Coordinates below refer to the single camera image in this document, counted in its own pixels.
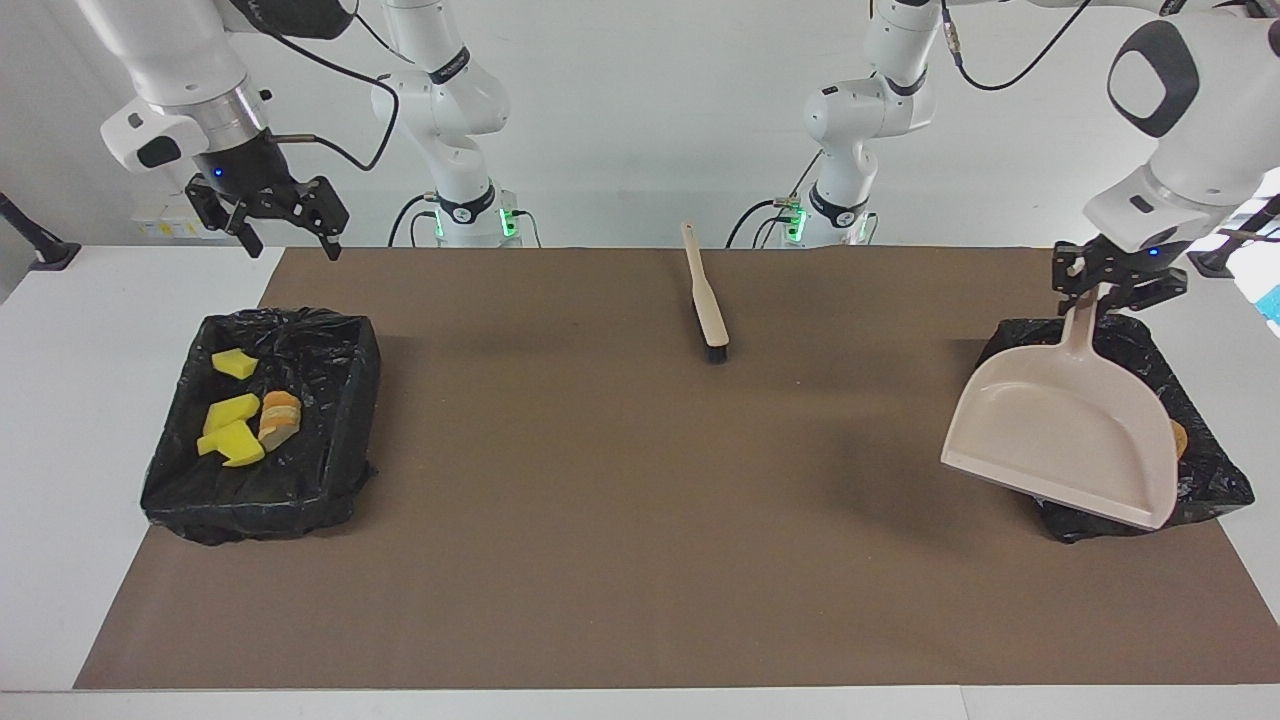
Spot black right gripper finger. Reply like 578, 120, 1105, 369
185, 175, 263, 259
298, 175, 350, 262

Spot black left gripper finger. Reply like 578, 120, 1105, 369
1052, 243, 1101, 321
1098, 268, 1189, 317

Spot beige plastic dustpan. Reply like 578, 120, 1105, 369
940, 283, 1180, 531

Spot yellow sponge piece green backing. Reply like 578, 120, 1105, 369
203, 393, 262, 436

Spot orange striped croissant toy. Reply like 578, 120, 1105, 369
258, 390, 303, 449

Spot small yellow sponge piece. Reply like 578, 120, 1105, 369
196, 420, 267, 469

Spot beige hand brush black bristles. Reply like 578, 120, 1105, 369
681, 222, 729, 363

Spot closed black-wrapped bin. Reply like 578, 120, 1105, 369
976, 314, 1256, 544

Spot open black-lined trash bin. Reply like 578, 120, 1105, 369
140, 307, 382, 546

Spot brown table mat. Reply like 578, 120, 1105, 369
75, 247, 1280, 691

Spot white wall socket box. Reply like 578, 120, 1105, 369
132, 198, 229, 241

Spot black base power cable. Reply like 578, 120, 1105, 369
725, 155, 821, 249
388, 195, 441, 248

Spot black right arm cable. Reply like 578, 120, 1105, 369
260, 10, 401, 173

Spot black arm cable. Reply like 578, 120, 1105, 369
260, 10, 401, 173
935, 0, 1096, 93

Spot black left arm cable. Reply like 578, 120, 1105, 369
935, 0, 1096, 93

